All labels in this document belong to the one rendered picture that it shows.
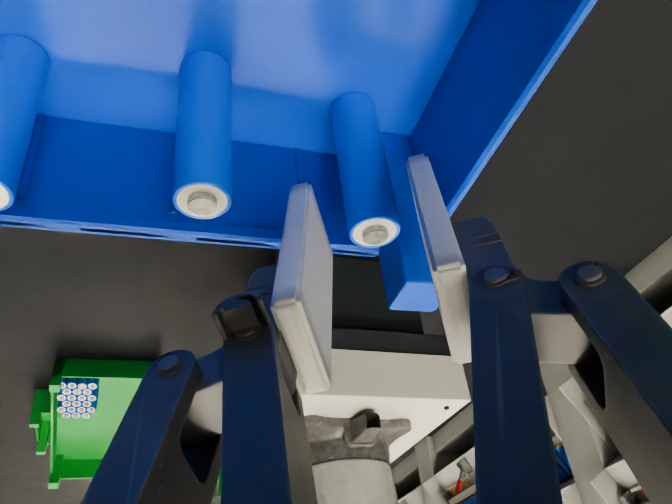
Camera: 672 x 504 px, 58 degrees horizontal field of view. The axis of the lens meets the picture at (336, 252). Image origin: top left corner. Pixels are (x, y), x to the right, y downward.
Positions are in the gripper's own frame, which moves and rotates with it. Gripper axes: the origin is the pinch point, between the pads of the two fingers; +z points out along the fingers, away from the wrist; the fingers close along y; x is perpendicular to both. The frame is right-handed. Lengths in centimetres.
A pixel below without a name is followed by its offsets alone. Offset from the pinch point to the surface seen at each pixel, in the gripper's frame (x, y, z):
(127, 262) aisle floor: -32, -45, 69
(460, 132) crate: 1.0, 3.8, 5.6
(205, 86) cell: 5.0, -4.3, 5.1
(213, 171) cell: 3.2, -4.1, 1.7
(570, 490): -104, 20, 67
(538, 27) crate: 4.5, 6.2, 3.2
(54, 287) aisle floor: -34, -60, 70
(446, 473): -139, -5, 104
